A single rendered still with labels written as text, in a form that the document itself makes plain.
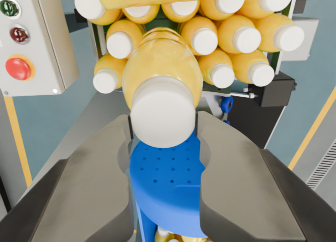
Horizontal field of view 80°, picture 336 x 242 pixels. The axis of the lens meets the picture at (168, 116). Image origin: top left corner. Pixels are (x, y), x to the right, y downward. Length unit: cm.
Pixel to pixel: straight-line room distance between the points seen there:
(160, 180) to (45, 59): 28
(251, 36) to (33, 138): 191
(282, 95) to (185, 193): 33
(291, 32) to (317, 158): 208
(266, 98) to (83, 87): 134
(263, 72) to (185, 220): 28
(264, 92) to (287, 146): 165
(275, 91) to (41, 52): 48
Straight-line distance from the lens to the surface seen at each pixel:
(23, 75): 40
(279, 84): 53
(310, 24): 70
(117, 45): 35
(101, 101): 140
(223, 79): 38
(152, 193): 38
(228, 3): 35
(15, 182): 253
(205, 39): 35
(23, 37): 38
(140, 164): 43
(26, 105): 190
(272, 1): 38
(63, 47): 43
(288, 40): 40
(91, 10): 36
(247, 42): 37
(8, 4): 38
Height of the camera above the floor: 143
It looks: 61 degrees down
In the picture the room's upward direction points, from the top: 176 degrees clockwise
